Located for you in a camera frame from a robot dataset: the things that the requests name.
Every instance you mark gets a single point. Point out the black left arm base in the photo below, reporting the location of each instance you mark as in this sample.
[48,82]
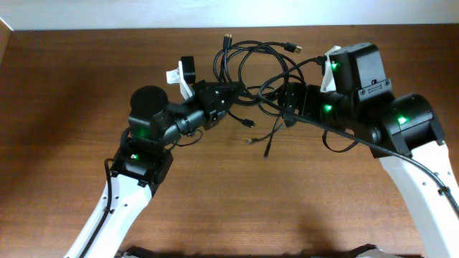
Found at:
[136,252]

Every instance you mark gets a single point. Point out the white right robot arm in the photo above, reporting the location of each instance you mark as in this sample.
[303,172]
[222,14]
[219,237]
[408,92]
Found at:
[403,133]

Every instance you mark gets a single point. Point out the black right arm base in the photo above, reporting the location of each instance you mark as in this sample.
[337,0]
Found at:
[367,251]

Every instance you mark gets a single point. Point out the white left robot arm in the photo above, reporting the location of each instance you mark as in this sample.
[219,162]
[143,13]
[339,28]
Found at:
[140,165]

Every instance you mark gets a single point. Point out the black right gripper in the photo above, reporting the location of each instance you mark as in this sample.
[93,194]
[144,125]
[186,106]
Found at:
[299,99]

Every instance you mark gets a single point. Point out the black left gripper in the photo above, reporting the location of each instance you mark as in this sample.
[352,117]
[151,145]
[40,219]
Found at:
[205,94]

